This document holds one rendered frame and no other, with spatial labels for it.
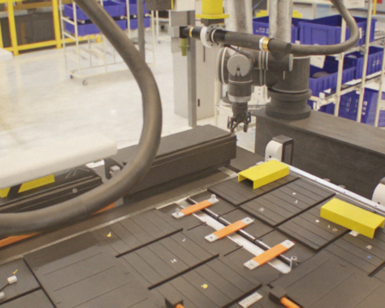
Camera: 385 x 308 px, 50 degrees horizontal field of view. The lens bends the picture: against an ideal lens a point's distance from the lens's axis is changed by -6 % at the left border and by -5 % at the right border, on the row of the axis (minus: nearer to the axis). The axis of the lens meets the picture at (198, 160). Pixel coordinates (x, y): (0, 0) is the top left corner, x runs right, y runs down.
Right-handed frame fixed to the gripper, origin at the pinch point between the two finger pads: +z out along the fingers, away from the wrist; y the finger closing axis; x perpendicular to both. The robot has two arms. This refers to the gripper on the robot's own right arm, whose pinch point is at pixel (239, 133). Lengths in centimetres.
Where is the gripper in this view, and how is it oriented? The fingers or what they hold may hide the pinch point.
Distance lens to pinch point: 207.1
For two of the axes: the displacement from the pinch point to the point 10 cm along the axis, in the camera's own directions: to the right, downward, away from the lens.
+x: -6.9, -2.9, 6.6
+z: 0.1, 9.1, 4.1
